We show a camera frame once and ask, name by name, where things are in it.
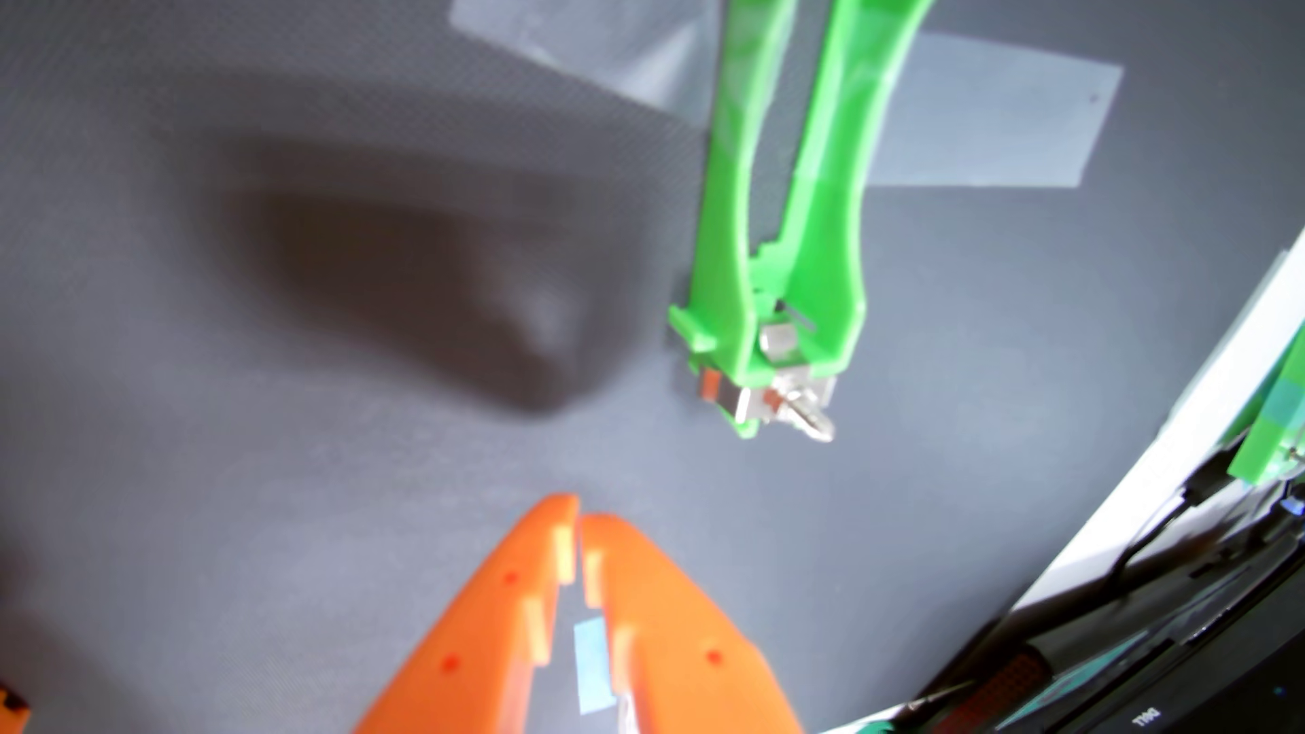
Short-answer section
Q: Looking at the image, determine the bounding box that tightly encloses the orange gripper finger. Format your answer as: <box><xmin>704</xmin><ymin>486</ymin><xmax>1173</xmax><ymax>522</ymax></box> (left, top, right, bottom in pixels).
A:
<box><xmin>351</xmin><ymin>494</ymin><xmax>580</xmax><ymax>734</ymax></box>
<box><xmin>583</xmin><ymin>512</ymin><xmax>807</xmax><ymax>734</ymax></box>

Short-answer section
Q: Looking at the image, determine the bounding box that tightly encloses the green battery holder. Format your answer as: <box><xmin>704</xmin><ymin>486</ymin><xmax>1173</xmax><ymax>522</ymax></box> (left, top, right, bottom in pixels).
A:
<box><xmin>667</xmin><ymin>0</ymin><xmax>934</xmax><ymax>442</ymax></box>

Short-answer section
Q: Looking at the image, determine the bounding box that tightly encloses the light blue foam block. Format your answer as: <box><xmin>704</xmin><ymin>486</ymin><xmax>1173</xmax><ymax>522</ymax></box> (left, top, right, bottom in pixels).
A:
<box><xmin>573</xmin><ymin>614</ymin><xmax>616</xmax><ymax>715</ymax></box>

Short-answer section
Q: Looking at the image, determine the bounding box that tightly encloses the dark grey fabric mat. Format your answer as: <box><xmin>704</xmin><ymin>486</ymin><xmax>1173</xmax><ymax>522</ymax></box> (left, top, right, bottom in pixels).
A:
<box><xmin>0</xmin><ymin>0</ymin><xmax>1305</xmax><ymax>734</ymax></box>

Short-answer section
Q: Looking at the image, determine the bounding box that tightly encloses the dark red grid pad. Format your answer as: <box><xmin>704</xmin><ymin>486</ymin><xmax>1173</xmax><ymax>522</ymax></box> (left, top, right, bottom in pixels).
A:
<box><xmin>933</xmin><ymin>647</ymin><xmax>1054</xmax><ymax>734</ymax></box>

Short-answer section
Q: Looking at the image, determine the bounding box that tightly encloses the black Dell laptop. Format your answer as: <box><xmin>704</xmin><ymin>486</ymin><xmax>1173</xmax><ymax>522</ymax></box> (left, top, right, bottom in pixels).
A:
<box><xmin>1020</xmin><ymin>510</ymin><xmax>1305</xmax><ymax>734</ymax></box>

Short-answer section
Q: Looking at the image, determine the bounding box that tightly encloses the black cable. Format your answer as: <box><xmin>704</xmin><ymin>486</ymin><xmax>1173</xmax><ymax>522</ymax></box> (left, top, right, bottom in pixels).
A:
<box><xmin>1111</xmin><ymin>449</ymin><xmax>1255</xmax><ymax>597</ymax></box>

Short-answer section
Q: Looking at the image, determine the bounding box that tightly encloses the green switch box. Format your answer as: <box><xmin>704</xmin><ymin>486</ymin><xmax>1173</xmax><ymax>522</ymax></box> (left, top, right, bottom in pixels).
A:
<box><xmin>1226</xmin><ymin>326</ymin><xmax>1305</xmax><ymax>485</ymax></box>

